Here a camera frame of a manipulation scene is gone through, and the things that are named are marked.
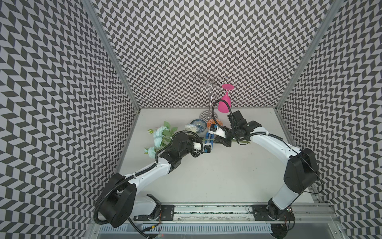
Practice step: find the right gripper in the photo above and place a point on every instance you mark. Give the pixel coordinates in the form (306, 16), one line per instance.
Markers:
(224, 141)

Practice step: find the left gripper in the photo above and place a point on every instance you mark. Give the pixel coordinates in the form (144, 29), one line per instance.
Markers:
(192, 138)

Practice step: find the blue tape dispenser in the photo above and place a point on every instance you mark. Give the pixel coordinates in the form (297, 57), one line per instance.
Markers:
(209, 138)

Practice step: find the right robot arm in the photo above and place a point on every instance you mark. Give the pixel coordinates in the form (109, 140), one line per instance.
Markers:
(301, 169)

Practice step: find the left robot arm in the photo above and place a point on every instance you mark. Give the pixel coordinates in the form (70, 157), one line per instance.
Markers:
(120, 200)

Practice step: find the orange patterned bowl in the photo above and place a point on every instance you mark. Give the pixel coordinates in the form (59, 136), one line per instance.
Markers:
(212, 121)

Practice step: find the pink plastic wine glass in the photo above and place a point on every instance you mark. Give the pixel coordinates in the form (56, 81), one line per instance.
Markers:
(225, 102)

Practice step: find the chrome glass holder stand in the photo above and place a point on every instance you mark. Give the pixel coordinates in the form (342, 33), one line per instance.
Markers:
(207, 86)

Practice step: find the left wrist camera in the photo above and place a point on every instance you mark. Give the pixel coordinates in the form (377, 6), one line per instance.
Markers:
(198, 146)

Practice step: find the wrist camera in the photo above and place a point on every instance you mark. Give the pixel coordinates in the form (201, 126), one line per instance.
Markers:
(220, 131)
(198, 146)

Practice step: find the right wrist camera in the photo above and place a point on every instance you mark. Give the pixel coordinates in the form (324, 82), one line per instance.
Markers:
(220, 131)

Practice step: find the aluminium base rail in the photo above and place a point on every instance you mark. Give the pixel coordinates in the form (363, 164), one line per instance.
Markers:
(221, 218)

